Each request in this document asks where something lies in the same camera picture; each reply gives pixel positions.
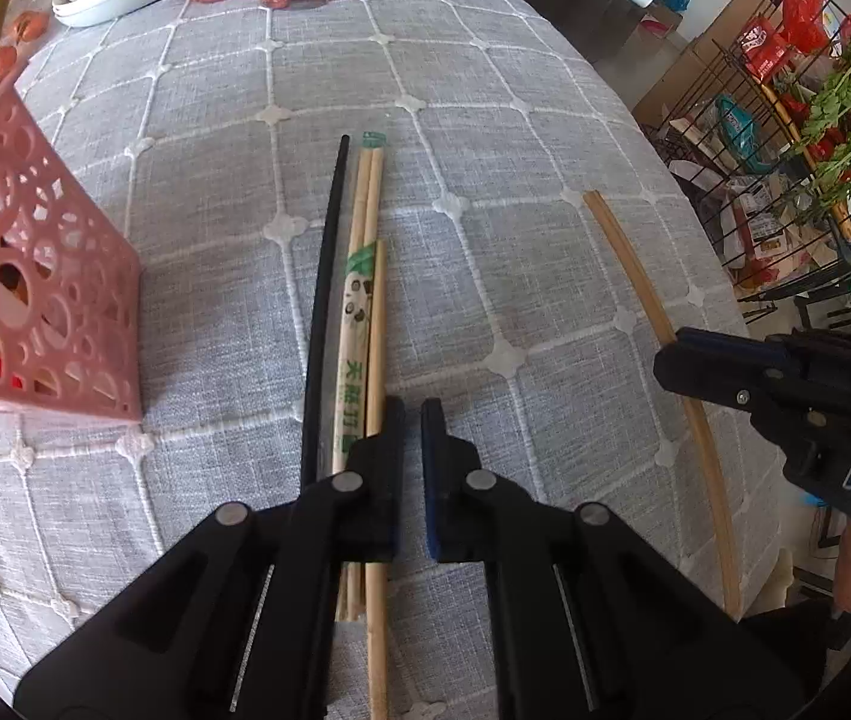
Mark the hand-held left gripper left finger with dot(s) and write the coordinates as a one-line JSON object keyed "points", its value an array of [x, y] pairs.
{"points": [[394, 480]]}

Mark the paper-wrapped disposable chopsticks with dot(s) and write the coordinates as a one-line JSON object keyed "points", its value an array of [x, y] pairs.
{"points": [[354, 315]]}

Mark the black chopstick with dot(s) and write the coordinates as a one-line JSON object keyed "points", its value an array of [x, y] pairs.
{"points": [[324, 300]]}

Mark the brown cardboard box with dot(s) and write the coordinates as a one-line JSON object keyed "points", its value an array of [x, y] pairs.
{"points": [[695, 60]]}

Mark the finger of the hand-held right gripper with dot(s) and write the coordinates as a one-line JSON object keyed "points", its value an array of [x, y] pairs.
{"points": [[710, 367]]}

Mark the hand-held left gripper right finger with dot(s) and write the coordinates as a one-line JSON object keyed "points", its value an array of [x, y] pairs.
{"points": [[431, 480]]}

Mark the pink plastic utensil basket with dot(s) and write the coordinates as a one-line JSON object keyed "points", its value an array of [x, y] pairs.
{"points": [[58, 345]]}

